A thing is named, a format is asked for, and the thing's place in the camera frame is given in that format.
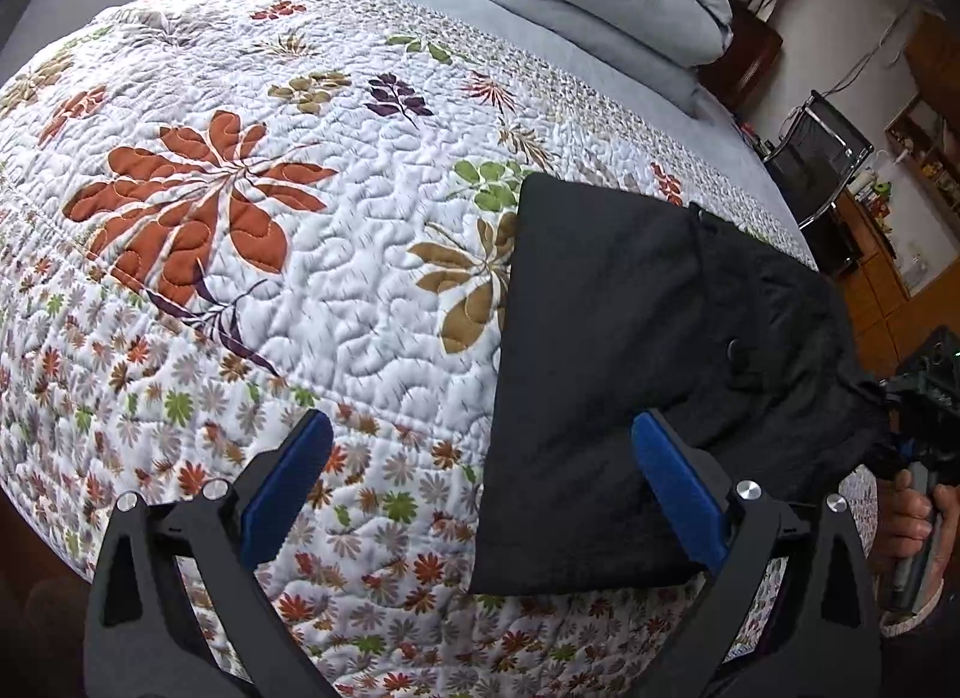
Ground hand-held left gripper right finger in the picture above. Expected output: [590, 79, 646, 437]
[630, 409, 882, 698]

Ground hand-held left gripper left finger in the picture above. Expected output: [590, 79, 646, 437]
[82, 409, 338, 698]

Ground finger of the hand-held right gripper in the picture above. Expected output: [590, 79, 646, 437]
[874, 377, 922, 478]

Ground black pants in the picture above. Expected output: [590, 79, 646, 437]
[466, 172, 893, 598]

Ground person's right hand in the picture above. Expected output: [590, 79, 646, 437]
[870, 484, 960, 590]

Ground wooden desk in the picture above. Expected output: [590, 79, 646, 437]
[832, 188, 960, 369]

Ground floral quilted bedspread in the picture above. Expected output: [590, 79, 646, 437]
[0, 0, 878, 698]

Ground black mesh office chair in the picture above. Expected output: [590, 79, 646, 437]
[761, 89, 875, 272]

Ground wooden wall shelf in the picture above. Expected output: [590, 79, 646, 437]
[885, 94, 960, 204]

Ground thin wall cable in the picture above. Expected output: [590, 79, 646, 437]
[825, 0, 931, 100]

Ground dark wooden bed frame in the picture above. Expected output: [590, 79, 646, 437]
[0, 0, 785, 698]

